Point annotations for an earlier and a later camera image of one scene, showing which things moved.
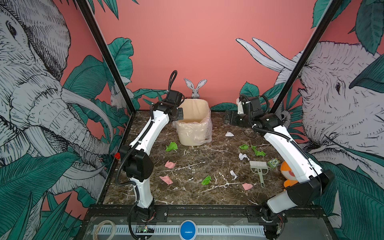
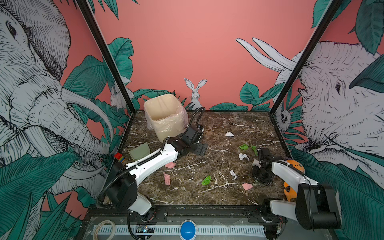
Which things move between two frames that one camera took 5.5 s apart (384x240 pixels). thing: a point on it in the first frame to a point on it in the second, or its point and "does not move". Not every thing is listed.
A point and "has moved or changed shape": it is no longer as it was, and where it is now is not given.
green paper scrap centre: x=207 y=180 does not move
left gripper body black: x=179 y=114 to x=197 y=148
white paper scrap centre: x=232 y=173 does not move
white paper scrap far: x=229 y=134 does not move
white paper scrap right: x=242 y=156 does not move
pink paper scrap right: x=247 y=186 does not move
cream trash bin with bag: x=196 y=127 has moved or changed shape
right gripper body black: x=240 y=120 to x=258 y=174
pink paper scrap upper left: x=170 y=165 does not move
